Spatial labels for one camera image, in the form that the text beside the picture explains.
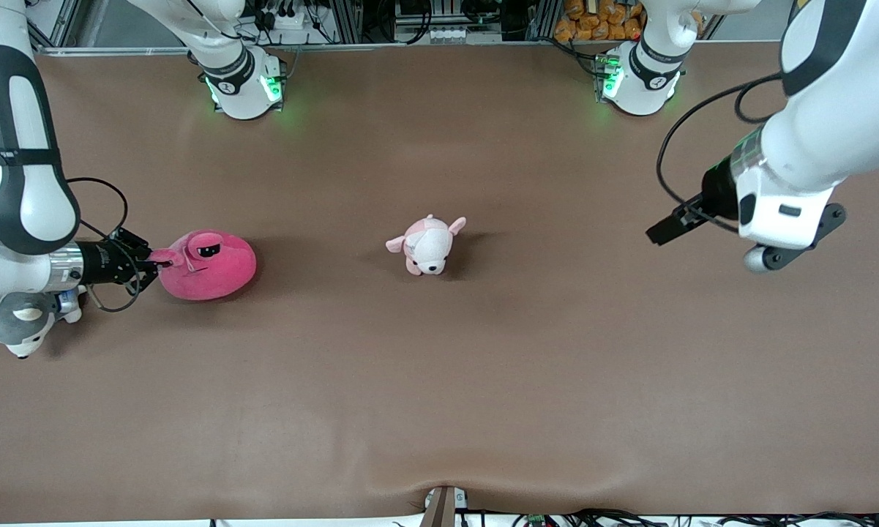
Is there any round hot pink plush toy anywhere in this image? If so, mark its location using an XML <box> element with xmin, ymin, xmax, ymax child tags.
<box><xmin>149</xmin><ymin>230</ymin><xmax>258</xmax><ymax>302</ymax></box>

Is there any grey white husky plush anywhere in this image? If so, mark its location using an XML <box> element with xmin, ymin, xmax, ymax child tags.
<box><xmin>0</xmin><ymin>285</ymin><xmax>89</xmax><ymax>359</ymax></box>

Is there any orange snack bags pile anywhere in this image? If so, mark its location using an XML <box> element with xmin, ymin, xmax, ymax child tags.
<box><xmin>554</xmin><ymin>0</ymin><xmax>646</xmax><ymax>42</ymax></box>

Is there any pale pink white puppy plush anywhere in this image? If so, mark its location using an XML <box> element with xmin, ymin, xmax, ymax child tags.
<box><xmin>385</xmin><ymin>214</ymin><xmax>468</xmax><ymax>277</ymax></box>

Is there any white power strip with plugs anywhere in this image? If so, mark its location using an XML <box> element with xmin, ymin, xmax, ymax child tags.
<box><xmin>253</xmin><ymin>4</ymin><xmax>315</xmax><ymax>34</ymax></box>

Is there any brown table cover mat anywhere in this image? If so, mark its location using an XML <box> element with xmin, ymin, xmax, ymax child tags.
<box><xmin>0</xmin><ymin>42</ymin><xmax>879</xmax><ymax>522</ymax></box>

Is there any silver table clamp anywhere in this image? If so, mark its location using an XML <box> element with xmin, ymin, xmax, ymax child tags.
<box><xmin>424</xmin><ymin>489</ymin><xmax>471</xmax><ymax>511</ymax></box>

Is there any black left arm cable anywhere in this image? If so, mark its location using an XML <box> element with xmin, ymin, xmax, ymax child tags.
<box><xmin>657</xmin><ymin>71</ymin><xmax>785</xmax><ymax>236</ymax></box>

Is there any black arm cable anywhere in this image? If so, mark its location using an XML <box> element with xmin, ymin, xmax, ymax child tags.
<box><xmin>657</xmin><ymin>71</ymin><xmax>785</xmax><ymax>236</ymax></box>
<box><xmin>66</xmin><ymin>177</ymin><xmax>144</xmax><ymax>313</ymax></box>

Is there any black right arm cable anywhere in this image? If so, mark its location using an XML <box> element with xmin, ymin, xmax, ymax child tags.
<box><xmin>66</xmin><ymin>177</ymin><xmax>144</xmax><ymax>313</ymax></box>

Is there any slanted aluminium frame profile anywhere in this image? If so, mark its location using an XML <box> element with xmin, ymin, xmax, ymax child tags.
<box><xmin>26</xmin><ymin>0</ymin><xmax>81</xmax><ymax>51</ymax></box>

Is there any aluminium frame post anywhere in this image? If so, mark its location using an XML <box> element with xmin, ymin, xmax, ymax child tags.
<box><xmin>531</xmin><ymin>0</ymin><xmax>563</xmax><ymax>41</ymax></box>
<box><xmin>328</xmin><ymin>0</ymin><xmax>364</xmax><ymax>45</ymax></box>

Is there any black cable bundle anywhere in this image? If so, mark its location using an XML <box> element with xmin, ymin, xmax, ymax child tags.
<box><xmin>509</xmin><ymin>509</ymin><xmax>879</xmax><ymax>527</ymax></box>

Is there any silver table edge rail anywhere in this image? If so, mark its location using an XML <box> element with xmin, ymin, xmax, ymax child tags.
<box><xmin>33</xmin><ymin>42</ymin><xmax>784</xmax><ymax>56</ymax></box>

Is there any brown camera stand post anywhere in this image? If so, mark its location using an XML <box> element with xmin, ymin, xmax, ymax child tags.
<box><xmin>419</xmin><ymin>485</ymin><xmax>457</xmax><ymax>527</ymax></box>

